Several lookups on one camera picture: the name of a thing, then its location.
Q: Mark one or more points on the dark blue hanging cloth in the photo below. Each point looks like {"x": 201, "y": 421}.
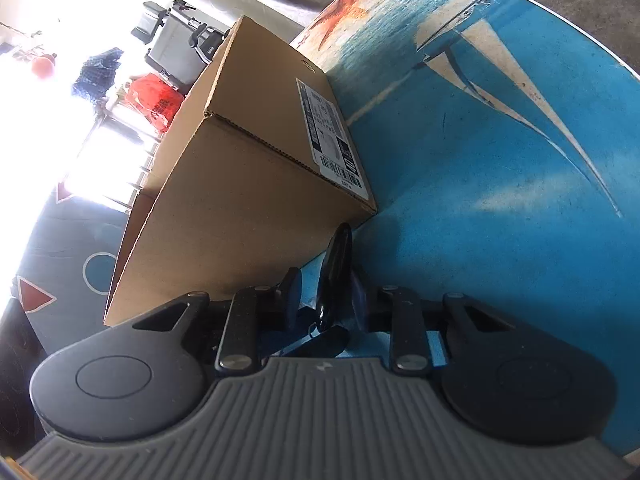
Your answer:
{"x": 97, "y": 75}

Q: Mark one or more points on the blue patterned fabric sofa cover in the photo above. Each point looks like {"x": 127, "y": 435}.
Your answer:
{"x": 67, "y": 268}

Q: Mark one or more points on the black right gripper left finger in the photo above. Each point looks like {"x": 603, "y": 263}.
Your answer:
{"x": 254, "y": 312}

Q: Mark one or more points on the grey wheelchair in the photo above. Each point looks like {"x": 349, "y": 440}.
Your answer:
{"x": 181, "y": 42}

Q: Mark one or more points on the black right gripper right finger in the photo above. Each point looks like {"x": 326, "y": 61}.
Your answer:
{"x": 398, "y": 311}

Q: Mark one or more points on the red plastic bag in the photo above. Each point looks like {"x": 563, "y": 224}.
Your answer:
{"x": 155, "y": 100}

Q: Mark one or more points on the brown cardboard box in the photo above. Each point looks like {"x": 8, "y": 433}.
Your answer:
{"x": 253, "y": 176}

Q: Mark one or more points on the black cylindrical tube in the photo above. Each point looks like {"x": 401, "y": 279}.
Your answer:
{"x": 334, "y": 291}

